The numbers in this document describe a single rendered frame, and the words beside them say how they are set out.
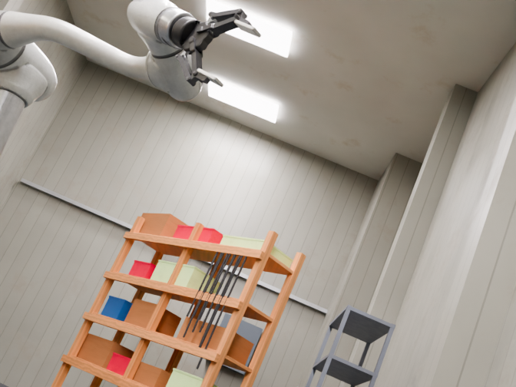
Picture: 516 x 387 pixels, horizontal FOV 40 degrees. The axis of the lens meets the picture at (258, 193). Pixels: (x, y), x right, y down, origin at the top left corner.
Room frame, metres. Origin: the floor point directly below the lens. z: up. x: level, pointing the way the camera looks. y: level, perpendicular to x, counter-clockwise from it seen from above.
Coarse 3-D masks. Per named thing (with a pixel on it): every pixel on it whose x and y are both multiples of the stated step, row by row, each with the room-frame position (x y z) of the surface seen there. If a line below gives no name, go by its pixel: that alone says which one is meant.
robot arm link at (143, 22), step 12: (144, 0) 1.55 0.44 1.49; (156, 0) 1.53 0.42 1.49; (132, 12) 1.57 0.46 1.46; (144, 12) 1.53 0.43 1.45; (156, 12) 1.52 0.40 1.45; (132, 24) 1.60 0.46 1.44; (144, 24) 1.54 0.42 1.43; (144, 36) 1.58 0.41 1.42; (156, 36) 1.55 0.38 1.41; (156, 48) 1.60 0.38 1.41; (168, 48) 1.60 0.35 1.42
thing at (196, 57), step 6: (192, 36) 1.46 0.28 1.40; (192, 42) 1.46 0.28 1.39; (192, 48) 1.45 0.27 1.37; (192, 54) 1.45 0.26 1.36; (198, 54) 1.46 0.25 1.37; (192, 60) 1.45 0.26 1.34; (198, 60) 1.45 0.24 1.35; (192, 66) 1.44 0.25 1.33; (198, 66) 1.44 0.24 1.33; (192, 72) 1.44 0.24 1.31
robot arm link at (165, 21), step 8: (168, 8) 1.50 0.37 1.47; (176, 8) 1.50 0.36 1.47; (160, 16) 1.50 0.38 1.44; (168, 16) 1.49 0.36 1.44; (176, 16) 1.48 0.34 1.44; (184, 16) 1.49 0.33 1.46; (192, 16) 1.50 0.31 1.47; (160, 24) 1.50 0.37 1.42; (168, 24) 1.48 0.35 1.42; (160, 32) 1.51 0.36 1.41; (168, 32) 1.49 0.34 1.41; (160, 40) 1.54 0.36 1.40; (168, 40) 1.51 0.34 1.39; (176, 48) 1.53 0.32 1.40
